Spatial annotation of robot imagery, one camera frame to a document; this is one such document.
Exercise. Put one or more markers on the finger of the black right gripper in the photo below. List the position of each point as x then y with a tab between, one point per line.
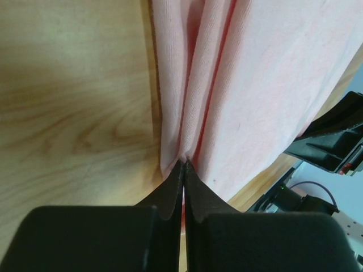
333	142

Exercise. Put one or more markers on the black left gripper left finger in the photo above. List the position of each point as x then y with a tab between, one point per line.
142	237

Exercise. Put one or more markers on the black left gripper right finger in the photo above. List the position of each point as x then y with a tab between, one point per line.
221	238

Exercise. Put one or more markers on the pink t-shirt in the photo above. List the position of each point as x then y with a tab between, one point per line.
240	80

